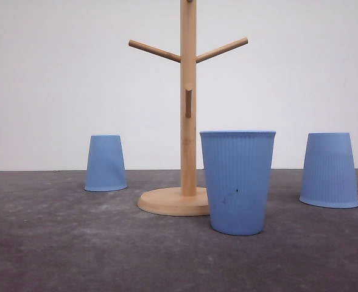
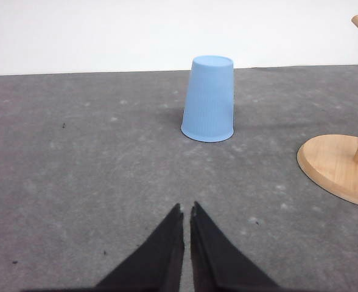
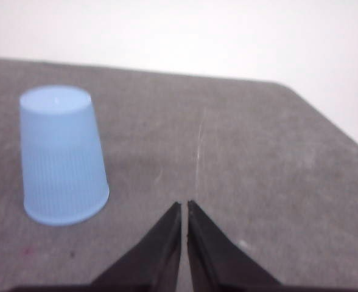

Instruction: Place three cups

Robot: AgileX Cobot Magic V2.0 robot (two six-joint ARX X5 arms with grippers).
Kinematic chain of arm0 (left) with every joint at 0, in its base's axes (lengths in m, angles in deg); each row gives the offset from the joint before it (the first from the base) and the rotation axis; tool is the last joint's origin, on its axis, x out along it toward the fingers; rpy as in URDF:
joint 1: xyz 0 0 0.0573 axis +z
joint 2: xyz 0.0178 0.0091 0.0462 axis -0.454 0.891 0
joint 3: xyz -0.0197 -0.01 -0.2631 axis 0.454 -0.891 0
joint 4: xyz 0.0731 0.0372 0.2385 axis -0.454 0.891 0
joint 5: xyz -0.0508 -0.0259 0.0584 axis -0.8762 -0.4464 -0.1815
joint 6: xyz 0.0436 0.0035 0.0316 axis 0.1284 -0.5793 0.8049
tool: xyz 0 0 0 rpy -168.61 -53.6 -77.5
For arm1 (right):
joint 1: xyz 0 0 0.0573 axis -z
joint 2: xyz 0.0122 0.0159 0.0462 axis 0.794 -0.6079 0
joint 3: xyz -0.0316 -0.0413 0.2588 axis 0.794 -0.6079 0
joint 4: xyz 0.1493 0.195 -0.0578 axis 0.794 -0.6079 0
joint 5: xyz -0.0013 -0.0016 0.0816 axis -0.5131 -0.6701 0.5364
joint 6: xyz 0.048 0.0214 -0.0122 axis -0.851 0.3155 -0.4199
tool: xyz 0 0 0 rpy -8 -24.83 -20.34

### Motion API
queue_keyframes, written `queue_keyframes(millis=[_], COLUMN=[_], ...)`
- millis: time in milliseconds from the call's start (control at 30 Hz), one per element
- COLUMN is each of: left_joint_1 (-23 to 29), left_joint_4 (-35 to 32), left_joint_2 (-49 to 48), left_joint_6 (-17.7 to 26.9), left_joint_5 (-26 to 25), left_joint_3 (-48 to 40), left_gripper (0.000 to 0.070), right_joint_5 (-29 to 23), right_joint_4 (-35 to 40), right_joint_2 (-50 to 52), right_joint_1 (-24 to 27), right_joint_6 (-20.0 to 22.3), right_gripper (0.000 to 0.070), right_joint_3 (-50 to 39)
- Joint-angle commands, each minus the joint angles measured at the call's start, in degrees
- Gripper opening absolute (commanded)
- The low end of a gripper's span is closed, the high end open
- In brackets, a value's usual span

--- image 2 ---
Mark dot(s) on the wooden mug tree stand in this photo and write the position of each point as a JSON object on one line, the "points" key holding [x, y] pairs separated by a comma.
{"points": [[332, 159]]}

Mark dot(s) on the light blue ribbed cup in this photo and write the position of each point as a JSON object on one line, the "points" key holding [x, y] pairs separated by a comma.
{"points": [[208, 111]]}

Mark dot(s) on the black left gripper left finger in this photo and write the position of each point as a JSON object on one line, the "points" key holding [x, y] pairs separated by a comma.
{"points": [[155, 265]]}

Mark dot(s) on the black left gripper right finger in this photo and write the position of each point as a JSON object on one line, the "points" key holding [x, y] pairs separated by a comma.
{"points": [[219, 263]]}

